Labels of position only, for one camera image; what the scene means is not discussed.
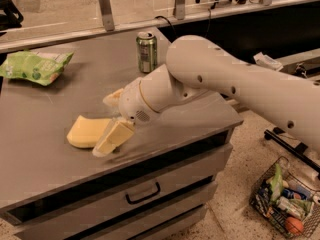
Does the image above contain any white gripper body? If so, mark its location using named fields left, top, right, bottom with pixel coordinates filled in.
left=118, top=77, right=160, bottom=124

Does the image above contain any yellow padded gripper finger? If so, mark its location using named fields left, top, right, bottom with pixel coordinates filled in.
left=93, top=118, right=135, bottom=157
left=103, top=88, right=123, bottom=107

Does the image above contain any yellow sponge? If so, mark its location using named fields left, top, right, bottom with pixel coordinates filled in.
left=67, top=116, right=111, bottom=148

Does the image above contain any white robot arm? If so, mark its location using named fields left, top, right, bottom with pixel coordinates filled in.
left=103, top=35, right=320, bottom=152

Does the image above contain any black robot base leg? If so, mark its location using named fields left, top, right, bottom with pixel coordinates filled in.
left=264, top=127, right=320, bottom=177

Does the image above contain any green rice chip bag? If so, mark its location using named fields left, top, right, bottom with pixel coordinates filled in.
left=0, top=51, right=73, bottom=86

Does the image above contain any green bag in basket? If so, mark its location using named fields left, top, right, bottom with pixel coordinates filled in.
left=270, top=163, right=283, bottom=203

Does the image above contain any green soda can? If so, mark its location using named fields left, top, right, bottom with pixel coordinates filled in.
left=136, top=31, right=158, bottom=74

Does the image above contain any grey drawer cabinet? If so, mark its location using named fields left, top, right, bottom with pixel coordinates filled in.
left=0, top=32, right=241, bottom=240

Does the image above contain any white packet on ledge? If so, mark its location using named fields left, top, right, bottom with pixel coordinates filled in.
left=253, top=52, right=283, bottom=71

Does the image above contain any orange ball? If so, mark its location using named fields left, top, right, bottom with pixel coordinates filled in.
left=285, top=217, right=304, bottom=235

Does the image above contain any black drawer handle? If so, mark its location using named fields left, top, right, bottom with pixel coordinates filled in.
left=125, top=182, right=161, bottom=205

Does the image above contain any black cable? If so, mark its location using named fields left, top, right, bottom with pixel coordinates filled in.
left=154, top=7, right=213, bottom=40

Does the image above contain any metal railing post left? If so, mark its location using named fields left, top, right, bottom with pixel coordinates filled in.
left=98, top=0, right=115, bottom=32

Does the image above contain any metal railing post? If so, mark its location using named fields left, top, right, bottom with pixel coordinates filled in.
left=173, top=0, right=185, bottom=20
left=98, top=0, right=115, bottom=32

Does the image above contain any metal railing post middle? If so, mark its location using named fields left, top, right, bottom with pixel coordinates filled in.
left=173, top=0, right=185, bottom=20

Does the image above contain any wire basket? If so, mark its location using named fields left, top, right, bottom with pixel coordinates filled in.
left=249, top=157, right=320, bottom=240

